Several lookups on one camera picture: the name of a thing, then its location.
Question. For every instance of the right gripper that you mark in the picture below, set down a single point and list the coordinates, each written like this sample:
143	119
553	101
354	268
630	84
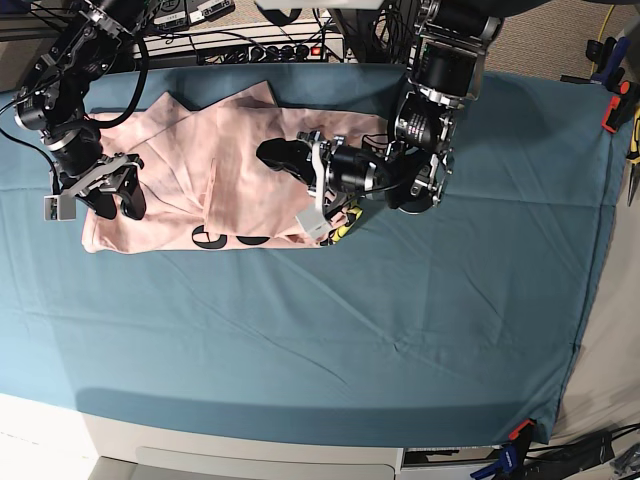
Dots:
107	185

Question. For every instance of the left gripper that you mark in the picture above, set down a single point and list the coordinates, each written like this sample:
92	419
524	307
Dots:
335	174

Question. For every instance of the pink T-shirt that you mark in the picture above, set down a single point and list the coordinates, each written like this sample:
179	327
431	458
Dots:
205	187

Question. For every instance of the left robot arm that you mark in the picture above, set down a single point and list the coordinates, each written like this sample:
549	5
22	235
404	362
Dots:
411	173

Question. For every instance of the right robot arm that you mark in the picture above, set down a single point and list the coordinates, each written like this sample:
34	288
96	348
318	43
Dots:
51	102

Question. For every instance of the black power strip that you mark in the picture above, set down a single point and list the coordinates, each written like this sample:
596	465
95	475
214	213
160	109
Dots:
286	53

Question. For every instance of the teal table cloth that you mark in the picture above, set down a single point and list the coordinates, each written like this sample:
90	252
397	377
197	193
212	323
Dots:
447	328

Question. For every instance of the blue black clamp top right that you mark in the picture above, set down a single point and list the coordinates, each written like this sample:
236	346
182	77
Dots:
607	57

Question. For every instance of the orange black clamp right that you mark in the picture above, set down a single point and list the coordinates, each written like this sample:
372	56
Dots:
622	106

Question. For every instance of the orange blue clamp bottom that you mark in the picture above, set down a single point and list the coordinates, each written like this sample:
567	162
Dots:
512	455

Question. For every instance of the yellow handled pliers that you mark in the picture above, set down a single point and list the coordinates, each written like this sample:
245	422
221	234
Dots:
633	157

